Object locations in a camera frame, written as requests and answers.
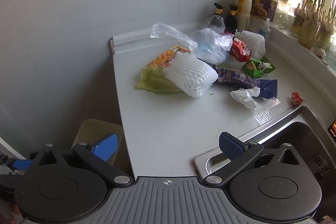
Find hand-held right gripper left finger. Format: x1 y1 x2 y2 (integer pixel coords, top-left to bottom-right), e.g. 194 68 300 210
25 134 134 187

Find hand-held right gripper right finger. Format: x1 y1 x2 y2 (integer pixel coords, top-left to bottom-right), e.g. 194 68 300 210
203 132 311 186

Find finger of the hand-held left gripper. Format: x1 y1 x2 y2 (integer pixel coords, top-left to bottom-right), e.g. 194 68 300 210
0 159 34 195

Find cream plastic trash bin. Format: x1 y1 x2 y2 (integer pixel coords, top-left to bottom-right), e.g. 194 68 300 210
71 118 124 169

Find green snack packet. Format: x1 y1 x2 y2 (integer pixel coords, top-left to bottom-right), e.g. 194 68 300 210
241 56 276 78

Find white crumpled tissue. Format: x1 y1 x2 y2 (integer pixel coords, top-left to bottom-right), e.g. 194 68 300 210
230 87 261 109

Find dark blue noodle packet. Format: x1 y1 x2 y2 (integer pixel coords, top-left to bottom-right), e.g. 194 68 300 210
197 57 278 100

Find stainless steel sink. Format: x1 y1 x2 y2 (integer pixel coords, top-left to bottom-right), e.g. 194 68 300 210
194 105 336 189

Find small red wrapper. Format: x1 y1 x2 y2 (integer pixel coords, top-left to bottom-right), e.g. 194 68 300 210
290 92 303 106

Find large cabbage leaf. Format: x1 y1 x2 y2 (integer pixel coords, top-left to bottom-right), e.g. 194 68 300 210
135 67 185 95

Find large white foam fruit net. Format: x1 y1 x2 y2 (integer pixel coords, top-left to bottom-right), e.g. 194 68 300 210
163 52 219 98

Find red snack packet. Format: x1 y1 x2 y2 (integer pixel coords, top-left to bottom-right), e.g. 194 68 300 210
229 38 252 62

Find clear plastic bag blue contents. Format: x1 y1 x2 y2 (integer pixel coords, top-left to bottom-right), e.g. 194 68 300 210
191 28 234 65

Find orange snack packet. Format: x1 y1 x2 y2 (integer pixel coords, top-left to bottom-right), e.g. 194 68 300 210
145 45 192 70

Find small white foam fruit net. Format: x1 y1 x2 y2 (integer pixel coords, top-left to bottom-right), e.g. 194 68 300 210
233 29 266 60

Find clear spray bottle blue label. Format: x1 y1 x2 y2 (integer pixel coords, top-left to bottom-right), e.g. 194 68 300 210
259 18 271 39

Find dark sauce bottle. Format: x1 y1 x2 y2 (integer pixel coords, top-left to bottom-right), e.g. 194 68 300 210
226 4 239 33
213 2 227 26

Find loose garlic bulb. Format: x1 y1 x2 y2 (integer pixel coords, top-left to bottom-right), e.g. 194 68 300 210
311 46 327 59

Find long clear plastic bag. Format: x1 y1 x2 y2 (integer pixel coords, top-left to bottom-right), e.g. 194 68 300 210
150 23 200 54

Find glass jar of sprouting garlic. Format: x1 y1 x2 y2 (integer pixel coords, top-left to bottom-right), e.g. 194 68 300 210
291 2 309 39
297 0 326 49

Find cream bottle with gold cap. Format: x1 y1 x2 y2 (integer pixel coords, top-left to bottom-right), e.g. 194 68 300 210
234 0 254 32

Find purple instant noodle cup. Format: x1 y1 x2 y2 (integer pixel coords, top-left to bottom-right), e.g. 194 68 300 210
251 0 279 22

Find red label garlic sprout jar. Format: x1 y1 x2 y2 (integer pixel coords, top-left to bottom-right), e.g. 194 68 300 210
316 0 336 51

